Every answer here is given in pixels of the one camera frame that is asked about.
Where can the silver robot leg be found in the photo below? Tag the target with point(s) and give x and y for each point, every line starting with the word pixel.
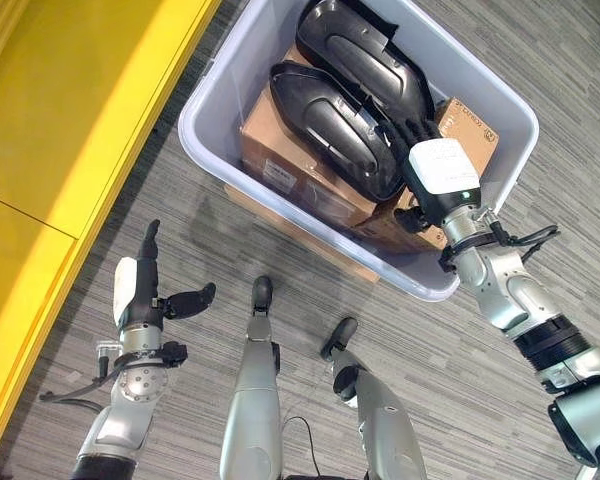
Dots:
pixel 255 390
pixel 370 410

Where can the small brown cardboard box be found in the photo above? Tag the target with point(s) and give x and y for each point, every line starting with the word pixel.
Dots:
pixel 430 200

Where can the silver left robot leg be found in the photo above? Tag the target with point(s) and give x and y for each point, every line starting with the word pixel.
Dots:
pixel 255 390

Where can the large brown cardboard box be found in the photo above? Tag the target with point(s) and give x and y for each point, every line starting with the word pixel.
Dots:
pixel 300 165

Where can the pale grey plastic box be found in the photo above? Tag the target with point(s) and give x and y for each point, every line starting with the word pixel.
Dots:
pixel 360 145

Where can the silver right robot leg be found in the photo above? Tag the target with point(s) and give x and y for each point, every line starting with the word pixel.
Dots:
pixel 370 410

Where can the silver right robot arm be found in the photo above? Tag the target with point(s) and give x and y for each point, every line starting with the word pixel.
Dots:
pixel 530 330

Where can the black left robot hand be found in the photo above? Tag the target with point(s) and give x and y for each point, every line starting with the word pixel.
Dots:
pixel 142 290

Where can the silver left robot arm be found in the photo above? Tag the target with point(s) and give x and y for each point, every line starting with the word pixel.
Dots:
pixel 130 395

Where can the yellow shelf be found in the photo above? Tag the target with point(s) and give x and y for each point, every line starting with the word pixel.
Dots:
pixel 65 150

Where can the flat cardboard under box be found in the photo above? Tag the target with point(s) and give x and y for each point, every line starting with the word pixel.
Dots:
pixel 305 235

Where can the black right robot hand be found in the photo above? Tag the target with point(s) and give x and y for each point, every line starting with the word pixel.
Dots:
pixel 442 177

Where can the black sole-shaped part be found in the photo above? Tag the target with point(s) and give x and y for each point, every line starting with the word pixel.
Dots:
pixel 330 127
pixel 365 57

